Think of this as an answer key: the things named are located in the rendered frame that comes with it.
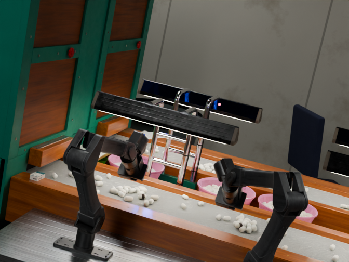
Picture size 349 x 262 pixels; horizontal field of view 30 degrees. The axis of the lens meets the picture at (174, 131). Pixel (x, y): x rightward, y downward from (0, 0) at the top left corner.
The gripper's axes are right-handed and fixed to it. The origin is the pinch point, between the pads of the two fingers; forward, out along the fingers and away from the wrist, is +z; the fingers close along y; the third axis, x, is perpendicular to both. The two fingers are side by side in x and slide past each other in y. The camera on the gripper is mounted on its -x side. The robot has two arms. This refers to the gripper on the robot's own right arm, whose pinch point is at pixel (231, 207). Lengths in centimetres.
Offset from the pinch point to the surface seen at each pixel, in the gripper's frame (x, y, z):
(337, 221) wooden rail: -30, -39, 57
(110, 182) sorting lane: -5, 56, 24
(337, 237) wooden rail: -12, -40, 30
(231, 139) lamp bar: -27.5, 8.6, 0.6
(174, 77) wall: -172, 105, 204
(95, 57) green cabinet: -61, 86, 20
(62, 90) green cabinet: -32, 86, 5
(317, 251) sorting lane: 1.1, -33.8, 16.9
